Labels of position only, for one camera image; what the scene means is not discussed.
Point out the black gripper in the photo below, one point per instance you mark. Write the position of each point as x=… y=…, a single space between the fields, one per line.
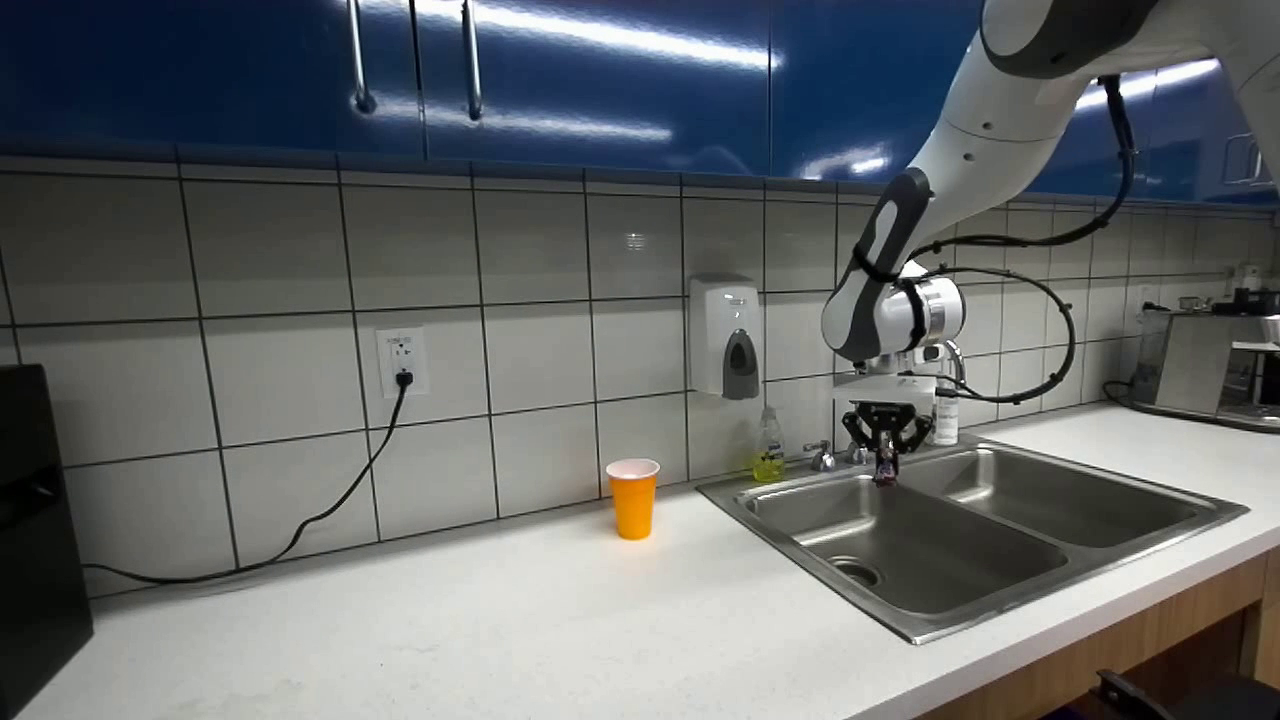
x=886 y=422

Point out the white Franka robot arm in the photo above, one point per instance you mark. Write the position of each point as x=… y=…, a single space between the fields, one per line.
x=987 y=123

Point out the stainless steel double sink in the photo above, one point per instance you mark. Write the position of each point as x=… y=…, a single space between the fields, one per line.
x=963 y=533

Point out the clear pump soap bottle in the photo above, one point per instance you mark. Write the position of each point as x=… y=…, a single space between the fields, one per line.
x=947 y=425

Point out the orange plastic cup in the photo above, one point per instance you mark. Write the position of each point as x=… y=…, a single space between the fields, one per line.
x=634 y=506

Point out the wooden base cabinet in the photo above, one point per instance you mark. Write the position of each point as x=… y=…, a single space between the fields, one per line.
x=1107 y=654

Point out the silver countertop appliance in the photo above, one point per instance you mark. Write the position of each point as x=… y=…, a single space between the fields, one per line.
x=1215 y=365

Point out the black chair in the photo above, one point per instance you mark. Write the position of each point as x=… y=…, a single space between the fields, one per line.
x=1172 y=702

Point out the black coffee machine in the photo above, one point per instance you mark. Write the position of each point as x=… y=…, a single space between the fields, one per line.
x=32 y=560

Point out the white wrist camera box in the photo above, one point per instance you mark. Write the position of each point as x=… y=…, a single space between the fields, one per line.
x=886 y=389

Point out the white wall soap dispenser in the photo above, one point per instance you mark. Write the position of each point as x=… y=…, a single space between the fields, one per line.
x=726 y=342

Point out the white wall power outlet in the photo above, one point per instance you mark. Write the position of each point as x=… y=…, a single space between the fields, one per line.
x=404 y=358

